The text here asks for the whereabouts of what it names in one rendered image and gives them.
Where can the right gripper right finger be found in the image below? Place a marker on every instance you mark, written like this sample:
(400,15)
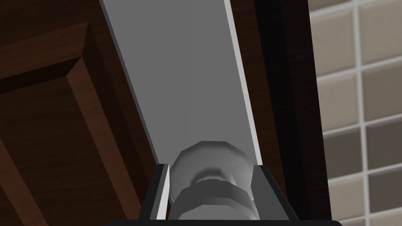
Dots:
(267,197)

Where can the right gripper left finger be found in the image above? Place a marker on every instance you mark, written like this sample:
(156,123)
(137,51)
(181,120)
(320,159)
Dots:
(160,194)

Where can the grey metal door plate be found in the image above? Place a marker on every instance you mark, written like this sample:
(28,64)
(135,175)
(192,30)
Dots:
(185,78)

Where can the dark brown wooden door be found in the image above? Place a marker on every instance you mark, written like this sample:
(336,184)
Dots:
(62,110)

